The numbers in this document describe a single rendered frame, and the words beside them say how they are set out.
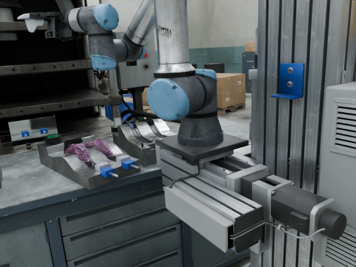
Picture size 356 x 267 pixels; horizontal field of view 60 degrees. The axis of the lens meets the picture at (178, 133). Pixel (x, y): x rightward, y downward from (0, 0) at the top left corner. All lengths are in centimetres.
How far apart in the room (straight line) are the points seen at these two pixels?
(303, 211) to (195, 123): 40
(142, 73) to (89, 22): 137
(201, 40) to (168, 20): 973
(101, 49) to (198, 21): 958
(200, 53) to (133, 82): 827
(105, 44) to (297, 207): 70
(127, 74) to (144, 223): 113
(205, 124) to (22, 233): 90
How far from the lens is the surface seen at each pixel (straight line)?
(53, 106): 214
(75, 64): 214
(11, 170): 173
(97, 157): 147
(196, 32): 1042
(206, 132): 95
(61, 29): 113
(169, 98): 80
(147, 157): 147
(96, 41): 100
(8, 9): 241
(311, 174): 91
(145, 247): 167
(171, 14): 82
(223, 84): 612
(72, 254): 156
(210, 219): 76
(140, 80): 233
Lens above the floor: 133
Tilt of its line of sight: 15 degrees down
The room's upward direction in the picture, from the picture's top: 3 degrees counter-clockwise
